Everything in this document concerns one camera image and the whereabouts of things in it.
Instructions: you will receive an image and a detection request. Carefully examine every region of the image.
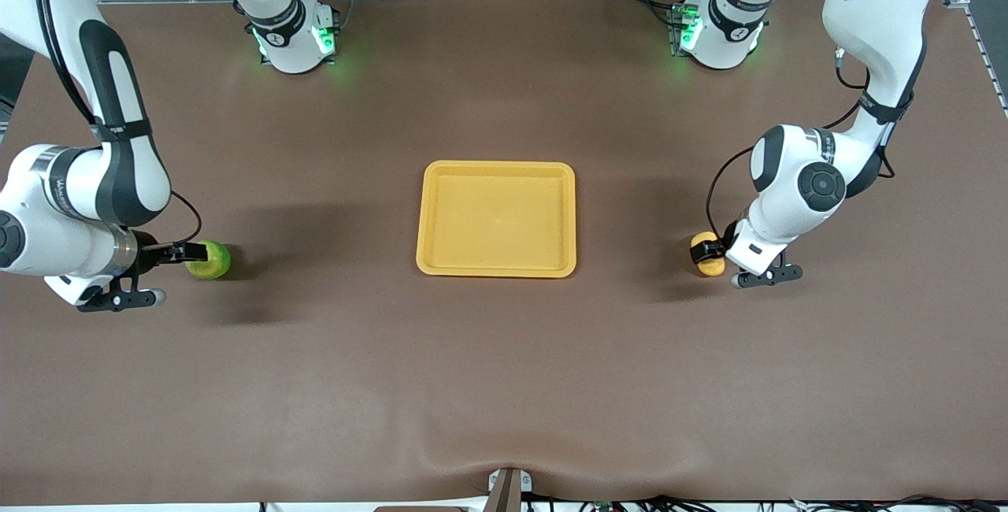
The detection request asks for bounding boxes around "yellow potato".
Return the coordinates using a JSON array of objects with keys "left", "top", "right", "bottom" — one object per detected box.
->
[{"left": 691, "top": 232, "right": 728, "bottom": 278}]

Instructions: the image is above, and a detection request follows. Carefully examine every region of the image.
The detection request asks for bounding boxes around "green apple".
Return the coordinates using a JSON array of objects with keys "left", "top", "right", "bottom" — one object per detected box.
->
[{"left": 184, "top": 239, "right": 233, "bottom": 281}]

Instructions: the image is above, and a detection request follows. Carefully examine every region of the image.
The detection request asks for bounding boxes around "yellow plastic tray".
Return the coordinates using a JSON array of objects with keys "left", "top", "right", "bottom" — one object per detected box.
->
[{"left": 416, "top": 160, "right": 577, "bottom": 279}]

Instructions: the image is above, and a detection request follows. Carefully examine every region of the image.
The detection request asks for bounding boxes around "brown table mat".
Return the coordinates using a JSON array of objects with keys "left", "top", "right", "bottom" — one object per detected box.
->
[{"left": 0, "top": 0, "right": 1008, "bottom": 506}]

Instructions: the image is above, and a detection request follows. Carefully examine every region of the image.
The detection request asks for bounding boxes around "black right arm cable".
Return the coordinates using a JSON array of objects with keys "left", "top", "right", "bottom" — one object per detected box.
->
[{"left": 33, "top": 0, "right": 203, "bottom": 249}]

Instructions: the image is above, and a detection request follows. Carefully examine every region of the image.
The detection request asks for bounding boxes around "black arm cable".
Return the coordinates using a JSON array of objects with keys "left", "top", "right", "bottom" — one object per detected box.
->
[
  {"left": 706, "top": 46, "right": 899, "bottom": 249},
  {"left": 33, "top": 0, "right": 203, "bottom": 249}
]

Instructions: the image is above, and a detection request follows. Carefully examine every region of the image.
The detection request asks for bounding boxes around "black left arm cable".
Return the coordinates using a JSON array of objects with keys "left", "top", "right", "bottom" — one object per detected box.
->
[{"left": 706, "top": 46, "right": 899, "bottom": 249}]

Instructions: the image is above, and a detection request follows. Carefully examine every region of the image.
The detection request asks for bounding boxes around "metal base mounting bracket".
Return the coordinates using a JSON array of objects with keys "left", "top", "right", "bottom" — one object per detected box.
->
[{"left": 667, "top": 6, "right": 691, "bottom": 58}]

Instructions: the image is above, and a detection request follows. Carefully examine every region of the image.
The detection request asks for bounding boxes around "short aluminium frame rail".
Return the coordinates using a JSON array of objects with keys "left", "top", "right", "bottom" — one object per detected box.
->
[{"left": 937, "top": 0, "right": 1008, "bottom": 115}]

